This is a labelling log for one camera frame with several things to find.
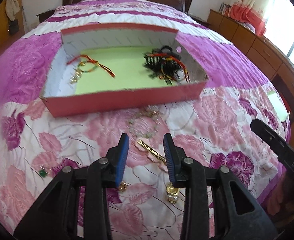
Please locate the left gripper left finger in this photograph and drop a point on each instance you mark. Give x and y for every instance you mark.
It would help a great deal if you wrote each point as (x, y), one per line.
(117, 157)

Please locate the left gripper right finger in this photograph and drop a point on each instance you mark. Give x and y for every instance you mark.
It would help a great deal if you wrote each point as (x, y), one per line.
(174, 157)

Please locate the gold pink hair clip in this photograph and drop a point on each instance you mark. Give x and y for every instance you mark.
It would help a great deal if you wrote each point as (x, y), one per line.
(143, 145)

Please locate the gold flower earring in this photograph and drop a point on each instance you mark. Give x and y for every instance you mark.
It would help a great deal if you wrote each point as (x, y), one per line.
(123, 186)

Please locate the gold pearl earring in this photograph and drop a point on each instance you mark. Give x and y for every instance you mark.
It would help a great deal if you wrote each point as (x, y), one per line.
(172, 193)

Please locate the light green paper sheet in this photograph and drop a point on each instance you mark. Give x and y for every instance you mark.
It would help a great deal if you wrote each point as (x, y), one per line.
(279, 107)

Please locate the green bead earring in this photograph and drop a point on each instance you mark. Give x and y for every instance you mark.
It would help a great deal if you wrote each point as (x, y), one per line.
(43, 172)

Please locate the wooden dresser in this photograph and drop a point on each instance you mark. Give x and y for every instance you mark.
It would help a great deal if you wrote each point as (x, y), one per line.
(263, 54)

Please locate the pink floral bedspread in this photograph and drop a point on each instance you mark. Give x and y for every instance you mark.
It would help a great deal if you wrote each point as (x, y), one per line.
(214, 129)

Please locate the pink cardboard box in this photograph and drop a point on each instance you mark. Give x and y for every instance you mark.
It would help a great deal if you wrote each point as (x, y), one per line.
(100, 67)

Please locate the black hair claw clip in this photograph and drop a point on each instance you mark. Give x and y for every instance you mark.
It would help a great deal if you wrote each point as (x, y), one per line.
(165, 64)

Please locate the dark wooden nightstand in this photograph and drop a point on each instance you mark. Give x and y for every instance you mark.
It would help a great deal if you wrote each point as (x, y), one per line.
(45, 15)

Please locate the red white curtain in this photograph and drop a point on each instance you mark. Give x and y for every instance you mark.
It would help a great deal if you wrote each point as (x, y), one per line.
(254, 12)

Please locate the black hanging bag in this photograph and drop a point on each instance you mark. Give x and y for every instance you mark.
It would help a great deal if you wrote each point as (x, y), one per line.
(13, 27)

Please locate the beige hanging bag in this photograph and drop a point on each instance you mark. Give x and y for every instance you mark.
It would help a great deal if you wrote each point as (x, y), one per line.
(12, 7)

